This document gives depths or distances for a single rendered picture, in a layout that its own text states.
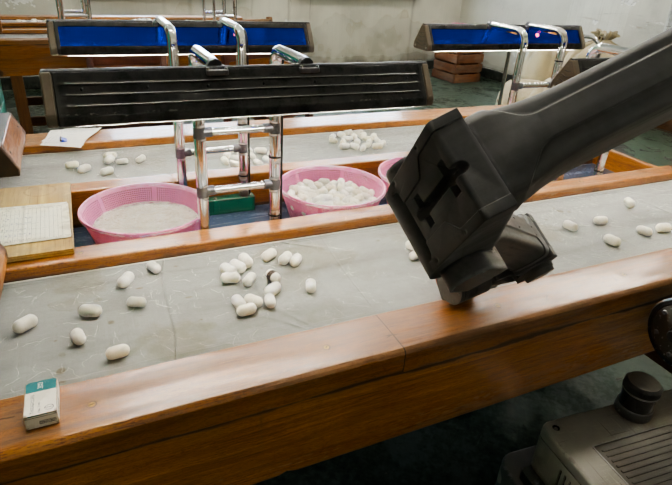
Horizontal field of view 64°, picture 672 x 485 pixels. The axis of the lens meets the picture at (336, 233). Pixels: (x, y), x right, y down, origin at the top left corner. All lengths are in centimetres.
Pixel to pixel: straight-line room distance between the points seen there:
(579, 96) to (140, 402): 59
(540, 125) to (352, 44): 654
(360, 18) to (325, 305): 610
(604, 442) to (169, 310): 84
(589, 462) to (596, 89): 88
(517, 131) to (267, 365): 52
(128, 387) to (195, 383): 8
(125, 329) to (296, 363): 28
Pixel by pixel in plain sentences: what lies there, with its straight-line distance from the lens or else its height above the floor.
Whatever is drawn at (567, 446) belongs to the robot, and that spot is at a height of 47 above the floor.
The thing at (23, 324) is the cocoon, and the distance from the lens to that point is 94.
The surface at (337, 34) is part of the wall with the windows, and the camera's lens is 676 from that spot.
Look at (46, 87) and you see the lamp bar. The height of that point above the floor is 109.
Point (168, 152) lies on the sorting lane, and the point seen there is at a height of 74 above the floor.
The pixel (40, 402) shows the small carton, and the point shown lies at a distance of 75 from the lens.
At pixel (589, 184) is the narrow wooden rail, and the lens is 161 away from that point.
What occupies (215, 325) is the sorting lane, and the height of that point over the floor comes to 74.
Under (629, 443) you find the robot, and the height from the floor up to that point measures 48.
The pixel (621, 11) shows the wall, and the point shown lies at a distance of 628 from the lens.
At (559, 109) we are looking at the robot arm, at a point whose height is 119.
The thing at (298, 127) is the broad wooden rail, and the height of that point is 76.
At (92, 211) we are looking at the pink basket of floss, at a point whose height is 74.
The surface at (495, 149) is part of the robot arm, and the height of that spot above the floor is 117.
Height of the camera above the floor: 127
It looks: 27 degrees down
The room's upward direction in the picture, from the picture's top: 4 degrees clockwise
